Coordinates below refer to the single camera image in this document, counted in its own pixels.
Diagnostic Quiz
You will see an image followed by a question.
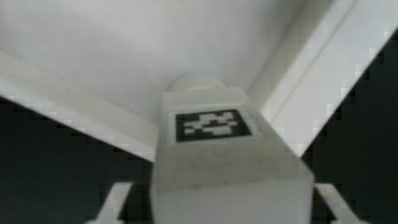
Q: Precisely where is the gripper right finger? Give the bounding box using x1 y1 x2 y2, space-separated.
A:
311 183 371 224

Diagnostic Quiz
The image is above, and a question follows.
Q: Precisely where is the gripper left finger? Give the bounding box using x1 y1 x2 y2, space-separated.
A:
85 182 149 224

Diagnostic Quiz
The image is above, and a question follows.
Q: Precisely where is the white table leg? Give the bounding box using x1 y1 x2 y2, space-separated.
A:
151 73 314 224

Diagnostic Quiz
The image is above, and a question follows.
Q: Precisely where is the white square table top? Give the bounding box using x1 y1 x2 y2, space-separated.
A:
0 0 398 159

